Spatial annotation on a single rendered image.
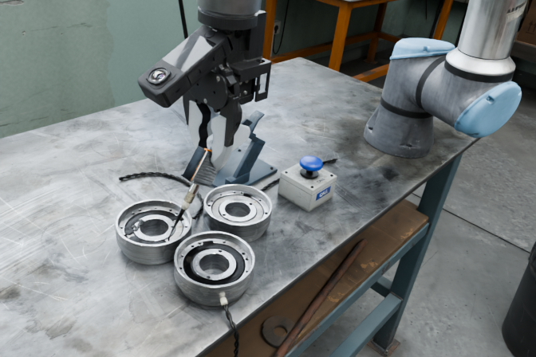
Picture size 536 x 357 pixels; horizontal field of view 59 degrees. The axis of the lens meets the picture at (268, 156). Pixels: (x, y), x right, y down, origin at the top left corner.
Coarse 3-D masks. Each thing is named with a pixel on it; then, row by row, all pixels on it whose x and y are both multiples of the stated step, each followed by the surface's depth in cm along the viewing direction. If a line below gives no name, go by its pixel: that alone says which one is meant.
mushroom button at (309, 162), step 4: (304, 156) 81; (308, 156) 81; (312, 156) 81; (300, 160) 80; (304, 160) 79; (308, 160) 79; (312, 160) 79; (316, 160) 80; (320, 160) 80; (300, 164) 80; (304, 164) 79; (308, 164) 79; (312, 164) 79; (316, 164) 79; (320, 164) 79; (304, 168) 79; (308, 168) 78; (312, 168) 78; (316, 168) 78; (320, 168) 79; (308, 172) 80; (312, 172) 81
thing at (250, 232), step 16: (224, 192) 76; (240, 192) 77; (256, 192) 76; (208, 208) 72; (224, 208) 73; (240, 208) 75; (208, 224) 70; (224, 224) 68; (240, 224) 68; (256, 224) 69
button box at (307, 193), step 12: (288, 168) 82; (300, 168) 82; (288, 180) 80; (300, 180) 79; (312, 180) 80; (324, 180) 80; (288, 192) 81; (300, 192) 79; (312, 192) 77; (324, 192) 80; (300, 204) 80; (312, 204) 79
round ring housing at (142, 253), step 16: (128, 208) 69; (144, 208) 71; (160, 208) 71; (176, 208) 71; (144, 224) 68; (160, 224) 69; (128, 240) 63; (176, 240) 64; (128, 256) 65; (144, 256) 63; (160, 256) 64
